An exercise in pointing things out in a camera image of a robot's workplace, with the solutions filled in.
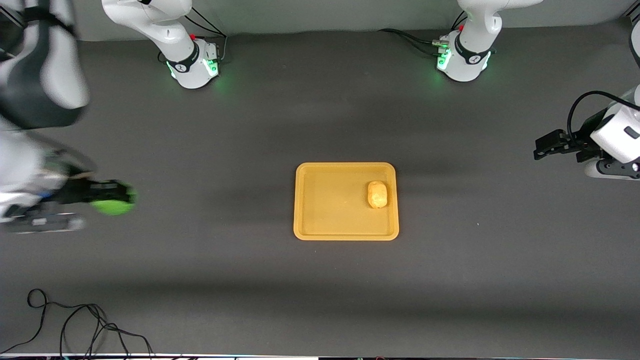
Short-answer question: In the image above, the green apple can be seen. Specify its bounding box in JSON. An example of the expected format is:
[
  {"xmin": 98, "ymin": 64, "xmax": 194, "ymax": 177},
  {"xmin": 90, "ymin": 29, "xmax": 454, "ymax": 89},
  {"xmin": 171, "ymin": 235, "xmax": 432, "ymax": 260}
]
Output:
[{"xmin": 91, "ymin": 184, "xmax": 138, "ymax": 217}]

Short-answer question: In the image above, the yellow-brown potato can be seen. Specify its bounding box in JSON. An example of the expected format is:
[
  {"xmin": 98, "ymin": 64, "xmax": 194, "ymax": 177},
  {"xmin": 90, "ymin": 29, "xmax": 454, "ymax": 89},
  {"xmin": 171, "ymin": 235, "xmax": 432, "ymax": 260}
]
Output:
[{"xmin": 367, "ymin": 180, "xmax": 389, "ymax": 209}]

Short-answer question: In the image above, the yellow plastic tray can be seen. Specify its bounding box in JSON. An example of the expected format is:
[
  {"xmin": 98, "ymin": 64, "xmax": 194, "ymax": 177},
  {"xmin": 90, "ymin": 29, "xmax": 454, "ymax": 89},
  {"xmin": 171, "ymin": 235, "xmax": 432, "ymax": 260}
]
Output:
[{"xmin": 293, "ymin": 161, "xmax": 400, "ymax": 242}]

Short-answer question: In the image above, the thin black cable on table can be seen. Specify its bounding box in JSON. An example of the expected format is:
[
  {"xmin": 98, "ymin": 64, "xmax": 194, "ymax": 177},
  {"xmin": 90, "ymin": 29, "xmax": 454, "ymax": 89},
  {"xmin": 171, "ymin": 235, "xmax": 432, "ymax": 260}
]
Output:
[{"xmin": 0, "ymin": 288, "xmax": 154, "ymax": 359}]

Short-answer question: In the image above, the black left arm base cable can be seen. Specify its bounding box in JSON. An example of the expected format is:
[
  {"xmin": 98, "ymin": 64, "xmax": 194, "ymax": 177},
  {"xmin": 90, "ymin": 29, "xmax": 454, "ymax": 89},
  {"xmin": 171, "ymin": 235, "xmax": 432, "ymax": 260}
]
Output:
[{"xmin": 377, "ymin": 28, "xmax": 449, "ymax": 57}]

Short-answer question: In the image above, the black arm base cable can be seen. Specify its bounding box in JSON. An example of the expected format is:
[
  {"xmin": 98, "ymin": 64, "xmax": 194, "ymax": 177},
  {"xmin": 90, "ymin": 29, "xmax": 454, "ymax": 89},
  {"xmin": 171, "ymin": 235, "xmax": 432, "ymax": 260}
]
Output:
[
  {"xmin": 377, "ymin": 28, "xmax": 449, "ymax": 57},
  {"xmin": 184, "ymin": 6, "xmax": 229, "ymax": 63}
]

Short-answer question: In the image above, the black right arm base cable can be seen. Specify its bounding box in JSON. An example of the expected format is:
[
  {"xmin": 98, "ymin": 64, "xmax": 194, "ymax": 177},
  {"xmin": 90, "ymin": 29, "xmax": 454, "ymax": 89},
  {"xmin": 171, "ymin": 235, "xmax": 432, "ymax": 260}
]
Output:
[{"xmin": 184, "ymin": 6, "xmax": 229, "ymax": 63}]

